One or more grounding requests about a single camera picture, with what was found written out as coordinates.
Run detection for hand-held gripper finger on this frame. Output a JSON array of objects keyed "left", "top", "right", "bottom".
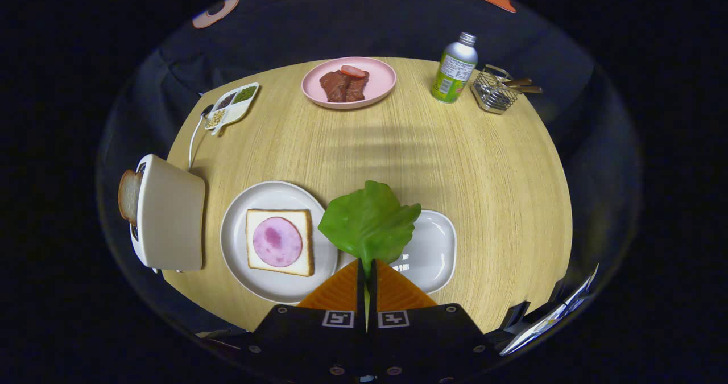
[
  {"left": 367, "top": 259, "right": 495, "bottom": 382},
  {"left": 245, "top": 258, "right": 366, "bottom": 382}
]

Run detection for green lettuce leaf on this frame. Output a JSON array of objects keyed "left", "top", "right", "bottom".
[{"left": 317, "top": 180, "right": 423, "bottom": 331}]

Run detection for toasted bread slice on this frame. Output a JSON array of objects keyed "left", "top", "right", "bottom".
[{"left": 118, "top": 169, "right": 143, "bottom": 226}]

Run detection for square white plate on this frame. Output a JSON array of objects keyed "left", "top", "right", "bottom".
[{"left": 336, "top": 209, "right": 457, "bottom": 295}]

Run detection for pink ham slice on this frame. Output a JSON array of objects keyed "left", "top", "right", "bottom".
[{"left": 253, "top": 217, "right": 303, "bottom": 268}]

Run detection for white bread slice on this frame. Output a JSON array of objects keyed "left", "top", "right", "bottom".
[{"left": 246, "top": 208, "right": 315, "bottom": 277}]

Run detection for round white plate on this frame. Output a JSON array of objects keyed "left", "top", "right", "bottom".
[{"left": 220, "top": 180, "right": 340, "bottom": 304}]

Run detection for white toaster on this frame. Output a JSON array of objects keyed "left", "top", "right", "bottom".
[{"left": 130, "top": 154, "right": 206, "bottom": 274}]

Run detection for brown meat slices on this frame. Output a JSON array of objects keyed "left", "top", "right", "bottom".
[{"left": 319, "top": 69, "right": 370, "bottom": 103}]

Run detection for pink plate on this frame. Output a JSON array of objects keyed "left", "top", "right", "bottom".
[{"left": 301, "top": 57, "right": 397, "bottom": 110}]

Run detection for white divided dish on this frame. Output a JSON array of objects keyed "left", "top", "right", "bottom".
[{"left": 204, "top": 82, "right": 260, "bottom": 136}]

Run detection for silver green bottle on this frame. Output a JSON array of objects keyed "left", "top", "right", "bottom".
[{"left": 431, "top": 31, "right": 478, "bottom": 104}]

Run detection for white power cable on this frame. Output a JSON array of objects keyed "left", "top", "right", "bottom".
[{"left": 188, "top": 108, "right": 214, "bottom": 171}]

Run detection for wire basket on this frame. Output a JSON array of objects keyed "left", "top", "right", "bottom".
[{"left": 470, "top": 64, "right": 519, "bottom": 115}]

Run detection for wooden-handled utensils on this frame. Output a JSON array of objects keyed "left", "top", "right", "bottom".
[{"left": 503, "top": 77, "right": 544, "bottom": 94}]

